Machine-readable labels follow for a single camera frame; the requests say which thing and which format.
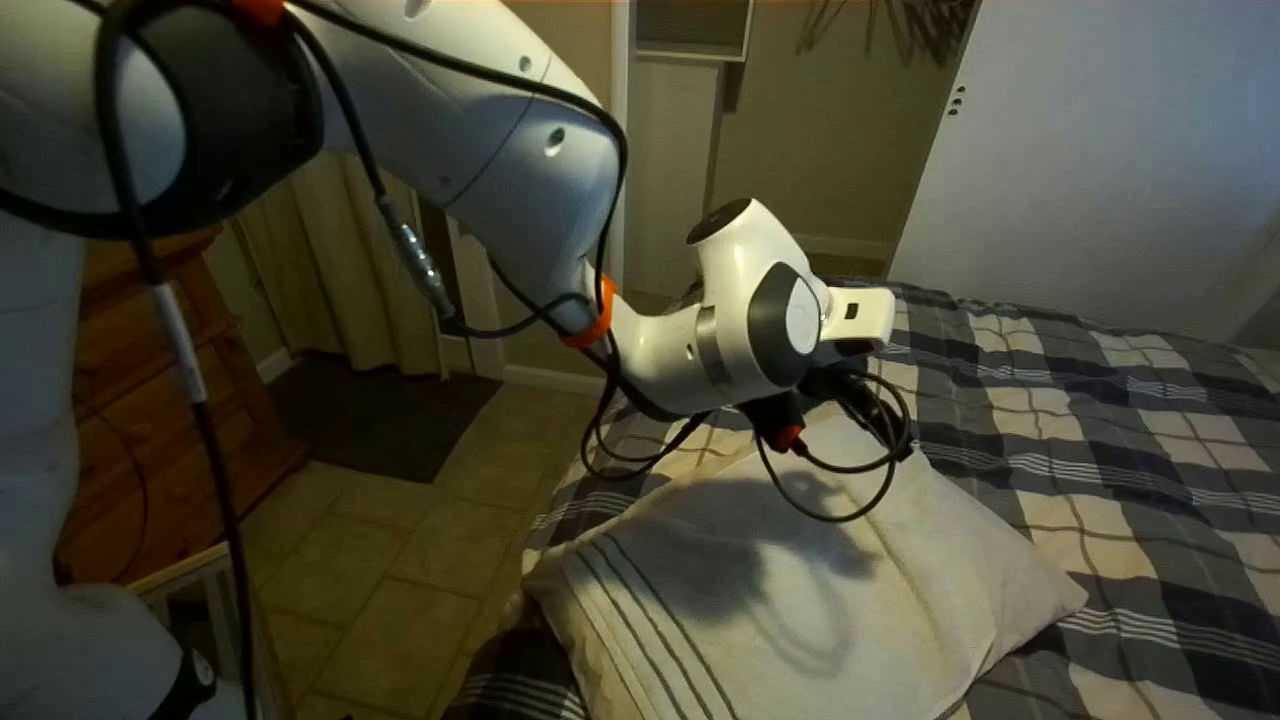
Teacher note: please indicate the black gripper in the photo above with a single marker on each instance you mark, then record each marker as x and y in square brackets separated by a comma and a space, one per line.
[864, 396]

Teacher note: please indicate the white towel with blue stripes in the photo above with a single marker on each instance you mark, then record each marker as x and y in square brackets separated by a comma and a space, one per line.
[789, 592]

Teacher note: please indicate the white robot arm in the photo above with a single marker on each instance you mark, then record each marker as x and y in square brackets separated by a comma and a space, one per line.
[150, 117]

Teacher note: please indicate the grey plaid bedspread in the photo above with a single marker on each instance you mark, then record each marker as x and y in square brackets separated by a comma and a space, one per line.
[1145, 464]

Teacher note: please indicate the black floor mat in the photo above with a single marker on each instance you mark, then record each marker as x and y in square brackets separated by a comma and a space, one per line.
[377, 421]

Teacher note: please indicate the white wardrobe door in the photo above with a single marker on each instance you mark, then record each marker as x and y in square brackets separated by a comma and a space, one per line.
[1113, 163]

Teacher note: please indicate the beige curtain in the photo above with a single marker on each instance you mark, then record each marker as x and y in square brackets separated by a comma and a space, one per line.
[312, 268]

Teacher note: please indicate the wooden dresser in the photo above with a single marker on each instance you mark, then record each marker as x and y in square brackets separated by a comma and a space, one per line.
[146, 492]

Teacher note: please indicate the white door frame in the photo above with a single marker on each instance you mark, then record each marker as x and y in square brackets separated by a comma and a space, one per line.
[672, 64]

